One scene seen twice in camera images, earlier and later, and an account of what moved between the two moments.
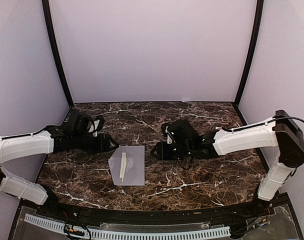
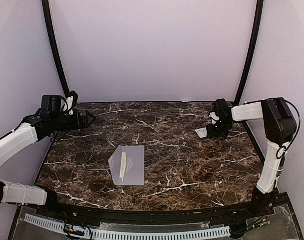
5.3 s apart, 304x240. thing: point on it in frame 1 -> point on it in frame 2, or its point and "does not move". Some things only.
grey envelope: [127, 165] does not move
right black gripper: [162, 153] -> [211, 132]
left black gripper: [104, 146] -> [85, 124]
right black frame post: [256, 27] does not move
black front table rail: [66, 212] does not move
